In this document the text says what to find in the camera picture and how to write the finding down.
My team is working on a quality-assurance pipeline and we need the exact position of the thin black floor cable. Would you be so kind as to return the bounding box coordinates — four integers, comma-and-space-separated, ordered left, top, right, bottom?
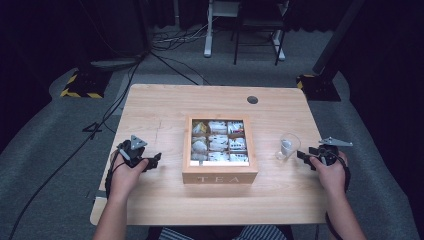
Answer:
149, 50, 212, 86

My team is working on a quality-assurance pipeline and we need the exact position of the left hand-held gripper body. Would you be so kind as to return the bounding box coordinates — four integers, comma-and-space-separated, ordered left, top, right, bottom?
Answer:
116, 134, 148, 168

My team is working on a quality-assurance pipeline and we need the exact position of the long black floor cable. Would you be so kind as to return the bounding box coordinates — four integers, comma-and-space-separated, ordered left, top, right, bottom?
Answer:
7, 53, 149, 240

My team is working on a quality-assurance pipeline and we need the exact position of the person's striped clothing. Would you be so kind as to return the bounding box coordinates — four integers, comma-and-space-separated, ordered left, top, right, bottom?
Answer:
158, 224, 288, 240

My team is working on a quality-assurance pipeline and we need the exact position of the set of assorted tea bags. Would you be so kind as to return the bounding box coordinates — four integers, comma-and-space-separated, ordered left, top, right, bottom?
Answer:
191, 120, 250, 163

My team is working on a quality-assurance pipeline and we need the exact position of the left hand-held gripper cable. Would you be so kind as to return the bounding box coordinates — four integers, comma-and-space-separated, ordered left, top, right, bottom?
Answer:
104, 149, 122, 200

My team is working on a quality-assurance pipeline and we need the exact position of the person's left hand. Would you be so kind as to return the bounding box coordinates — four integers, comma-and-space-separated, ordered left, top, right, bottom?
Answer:
108, 159, 150, 201

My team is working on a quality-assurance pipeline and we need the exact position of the white desk frame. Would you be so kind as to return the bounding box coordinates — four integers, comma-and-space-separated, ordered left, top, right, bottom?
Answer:
203, 0, 290, 62

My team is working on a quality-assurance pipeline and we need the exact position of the black chair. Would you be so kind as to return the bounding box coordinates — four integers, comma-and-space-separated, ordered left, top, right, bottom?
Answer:
232, 0, 290, 67

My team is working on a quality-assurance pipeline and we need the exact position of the small white tea bag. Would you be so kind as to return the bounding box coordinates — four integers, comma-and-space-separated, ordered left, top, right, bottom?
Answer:
281, 139, 293, 157

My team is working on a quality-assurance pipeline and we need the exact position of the bundle of floor cables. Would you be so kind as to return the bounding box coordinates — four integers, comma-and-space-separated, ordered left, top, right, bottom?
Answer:
151, 16, 221, 52

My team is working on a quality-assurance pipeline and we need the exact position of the person's right hand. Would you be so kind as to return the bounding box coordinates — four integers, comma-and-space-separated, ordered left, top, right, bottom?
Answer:
309, 152, 350, 198

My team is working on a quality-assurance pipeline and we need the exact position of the black slanted stand pole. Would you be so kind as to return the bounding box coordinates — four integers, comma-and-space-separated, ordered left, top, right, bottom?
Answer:
312, 0, 367, 76

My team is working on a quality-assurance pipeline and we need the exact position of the hazard-striped stand base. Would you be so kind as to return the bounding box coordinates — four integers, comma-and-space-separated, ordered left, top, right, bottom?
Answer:
60, 67, 114, 100
296, 73, 342, 102

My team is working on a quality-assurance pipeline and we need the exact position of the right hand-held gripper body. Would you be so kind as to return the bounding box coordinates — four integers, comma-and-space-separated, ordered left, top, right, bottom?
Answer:
308, 136, 354, 167

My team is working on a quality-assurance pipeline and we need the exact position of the wooden tea box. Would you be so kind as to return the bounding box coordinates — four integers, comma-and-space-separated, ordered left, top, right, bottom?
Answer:
181, 114, 260, 185

